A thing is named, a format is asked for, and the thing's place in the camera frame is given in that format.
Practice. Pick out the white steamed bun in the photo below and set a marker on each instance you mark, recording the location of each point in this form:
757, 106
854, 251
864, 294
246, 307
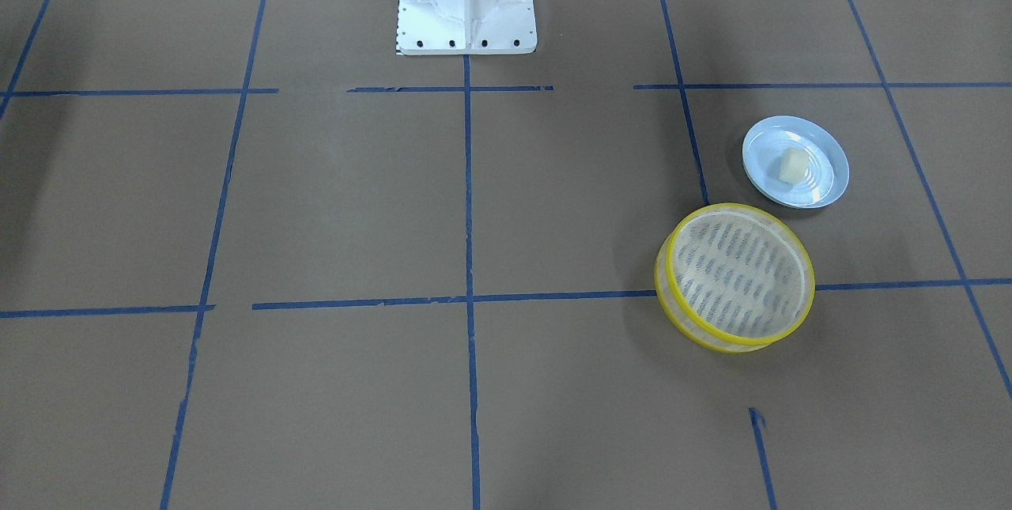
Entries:
794, 164

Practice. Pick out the yellow plastic steamer basket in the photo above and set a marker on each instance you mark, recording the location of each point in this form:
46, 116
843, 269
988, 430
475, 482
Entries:
734, 279

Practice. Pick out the light blue plate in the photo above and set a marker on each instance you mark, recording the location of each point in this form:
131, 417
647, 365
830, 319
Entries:
829, 172

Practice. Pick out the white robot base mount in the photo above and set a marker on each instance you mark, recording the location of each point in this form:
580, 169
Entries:
459, 27

